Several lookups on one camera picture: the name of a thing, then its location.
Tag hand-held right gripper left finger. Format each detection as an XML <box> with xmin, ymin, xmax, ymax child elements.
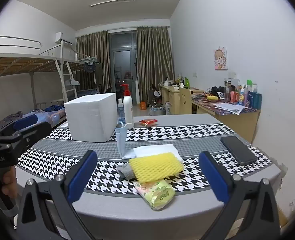
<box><xmin>14</xmin><ymin>150</ymin><xmax>105</xmax><ymax>240</ymax></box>

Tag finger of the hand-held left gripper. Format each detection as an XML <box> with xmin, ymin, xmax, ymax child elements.
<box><xmin>0</xmin><ymin>121</ymin><xmax>53</xmax><ymax>149</ymax></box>
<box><xmin>0</xmin><ymin>114</ymin><xmax>41</xmax><ymax>137</ymax></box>

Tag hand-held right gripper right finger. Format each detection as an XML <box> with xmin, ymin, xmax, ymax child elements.
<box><xmin>199</xmin><ymin>151</ymin><xmax>281</xmax><ymax>240</ymax></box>

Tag grey cloth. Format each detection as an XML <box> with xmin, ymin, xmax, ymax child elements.
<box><xmin>116</xmin><ymin>162</ymin><xmax>139</xmax><ymax>180</ymax></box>

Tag white squeeze tube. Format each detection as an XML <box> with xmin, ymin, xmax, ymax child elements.
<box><xmin>114</xmin><ymin>122</ymin><xmax>136</xmax><ymax>159</ymax></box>

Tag white foam box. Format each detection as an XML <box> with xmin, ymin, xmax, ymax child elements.
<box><xmin>64</xmin><ymin>92</ymin><xmax>118</xmax><ymax>143</ymax></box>

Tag yellow foam fruit net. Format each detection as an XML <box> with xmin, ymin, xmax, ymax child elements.
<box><xmin>129</xmin><ymin>152</ymin><xmax>184</xmax><ymax>183</ymax></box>

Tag green yellow tissue pack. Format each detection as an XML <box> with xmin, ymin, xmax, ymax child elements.
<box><xmin>134</xmin><ymin>179</ymin><xmax>176</xmax><ymax>211</ymax></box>

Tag blue white face mask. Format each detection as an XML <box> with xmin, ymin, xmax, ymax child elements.
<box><xmin>133</xmin><ymin>144</ymin><xmax>184</xmax><ymax>164</ymax></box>

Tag person's left hand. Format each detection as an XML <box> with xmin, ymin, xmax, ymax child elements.
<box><xmin>0</xmin><ymin>166</ymin><xmax>18</xmax><ymax>199</ymax></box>

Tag dark purple bedding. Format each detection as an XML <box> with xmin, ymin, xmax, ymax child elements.
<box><xmin>0</xmin><ymin>111</ymin><xmax>24</xmax><ymax>128</ymax></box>

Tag blue plaid quilt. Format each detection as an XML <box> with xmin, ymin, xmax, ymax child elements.
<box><xmin>22</xmin><ymin>109</ymin><xmax>67</xmax><ymax>128</ymax></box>

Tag black smartphone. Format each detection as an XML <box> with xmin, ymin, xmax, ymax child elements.
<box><xmin>220</xmin><ymin>135</ymin><xmax>258</xmax><ymax>166</ymax></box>

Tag houndstooth table cloth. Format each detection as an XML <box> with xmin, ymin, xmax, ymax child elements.
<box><xmin>17</xmin><ymin>122</ymin><xmax>273</xmax><ymax>195</ymax></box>

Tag white bed ladder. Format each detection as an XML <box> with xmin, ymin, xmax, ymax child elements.
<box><xmin>55</xmin><ymin>60</ymin><xmax>78</xmax><ymax>101</ymax></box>

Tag white metal bunk bed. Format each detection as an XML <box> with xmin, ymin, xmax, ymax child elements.
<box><xmin>0</xmin><ymin>35</ymin><xmax>103</xmax><ymax>130</ymax></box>

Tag wooden desk with patterned cover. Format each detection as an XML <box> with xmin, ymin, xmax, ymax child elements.
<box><xmin>192</xmin><ymin>95</ymin><xmax>261</xmax><ymax>143</ymax></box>

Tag clear blue spray bottle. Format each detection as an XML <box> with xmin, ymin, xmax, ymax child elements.
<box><xmin>117</xmin><ymin>98</ymin><xmax>126</xmax><ymax>127</ymax></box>

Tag printed paper sheets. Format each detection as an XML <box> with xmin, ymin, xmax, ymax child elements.
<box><xmin>214</xmin><ymin>102</ymin><xmax>248</xmax><ymax>115</ymax></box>

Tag white red pump lotion bottle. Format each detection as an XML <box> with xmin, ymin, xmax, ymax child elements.
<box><xmin>120</xmin><ymin>84</ymin><xmax>134</xmax><ymax>130</ymax></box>

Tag wooden chair with smile cutout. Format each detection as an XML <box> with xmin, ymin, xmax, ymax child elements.
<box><xmin>179</xmin><ymin>87</ymin><xmax>193</xmax><ymax>115</ymax></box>

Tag red snack packet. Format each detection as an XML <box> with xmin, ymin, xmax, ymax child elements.
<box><xmin>138</xmin><ymin>119</ymin><xmax>158</xmax><ymax>127</ymax></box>

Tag dark hanging clothes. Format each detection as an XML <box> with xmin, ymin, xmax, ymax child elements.
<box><xmin>84</xmin><ymin>61</ymin><xmax>96</xmax><ymax>73</ymax></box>

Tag row of toiletry bottles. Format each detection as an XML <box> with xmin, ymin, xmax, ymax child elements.
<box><xmin>224</xmin><ymin>79</ymin><xmax>263</xmax><ymax>110</ymax></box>

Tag grey bucket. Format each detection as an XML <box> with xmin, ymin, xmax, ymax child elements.
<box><xmin>149</xmin><ymin>106</ymin><xmax>165</xmax><ymax>115</ymax></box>

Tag plain wooden desk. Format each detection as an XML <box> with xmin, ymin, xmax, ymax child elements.
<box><xmin>158</xmin><ymin>84</ymin><xmax>205</xmax><ymax>115</ymax></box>

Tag brown curtain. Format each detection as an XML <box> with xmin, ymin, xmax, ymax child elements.
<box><xmin>137</xmin><ymin>26</ymin><xmax>175</xmax><ymax>105</ymax></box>
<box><xmin>76</xmin><ymin>31</ymin><xmax>111</xmax><ymax>93</ymax></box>

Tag white air conditioner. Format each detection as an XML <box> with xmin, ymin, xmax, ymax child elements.
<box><xmin>55</xmin><ymin>32</ymin><xmax>73</xmax><ymax>46</ymax></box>

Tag glass balcony door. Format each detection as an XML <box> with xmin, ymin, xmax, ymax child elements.
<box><xmin>108</xmin><ymin>31</ymin><xmax>138</xmax><ymax>100</ymax></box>

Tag ceiling tube light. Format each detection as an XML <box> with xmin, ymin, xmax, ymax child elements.
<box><xmin>90</xmin><ymin>0</ymin><xmax>135</xmax><ymax>7</ymax></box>

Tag cartoon wall poster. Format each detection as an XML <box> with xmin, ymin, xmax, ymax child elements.
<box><xmin>214</xmin><ymin>47</ymin><xmax>228</xmax><ymax>70</ymax></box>

